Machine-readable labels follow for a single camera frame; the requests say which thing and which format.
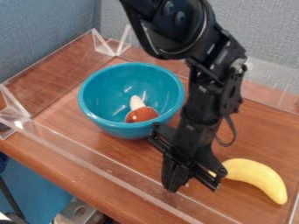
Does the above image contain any black cable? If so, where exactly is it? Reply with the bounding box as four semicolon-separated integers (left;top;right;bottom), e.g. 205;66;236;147
215;113;240;148

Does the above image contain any brown white toy mushroom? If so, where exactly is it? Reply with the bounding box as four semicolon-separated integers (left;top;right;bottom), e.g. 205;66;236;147
126;95;159;123

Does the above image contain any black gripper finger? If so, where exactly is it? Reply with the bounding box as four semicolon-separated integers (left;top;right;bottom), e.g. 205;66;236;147
170;164;193;193
162;154;182;190

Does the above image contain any blue bowl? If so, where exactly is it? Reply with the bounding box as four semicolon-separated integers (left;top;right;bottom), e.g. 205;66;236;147
78;62;185;139

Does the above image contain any grey metal bracket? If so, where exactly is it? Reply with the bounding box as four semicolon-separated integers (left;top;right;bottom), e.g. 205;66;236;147
53;198;105;224

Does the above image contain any clear acrylic barrier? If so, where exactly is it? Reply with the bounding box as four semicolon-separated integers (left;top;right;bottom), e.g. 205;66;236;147
0;30;299;224

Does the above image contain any yellow toy banana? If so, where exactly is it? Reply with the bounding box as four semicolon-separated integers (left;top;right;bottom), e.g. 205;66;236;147
224;158;288;205

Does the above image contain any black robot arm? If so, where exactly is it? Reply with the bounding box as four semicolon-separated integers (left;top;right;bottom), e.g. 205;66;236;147
119;0;249;193

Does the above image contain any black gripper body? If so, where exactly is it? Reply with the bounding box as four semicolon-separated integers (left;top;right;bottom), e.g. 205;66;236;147
150;116;229;191

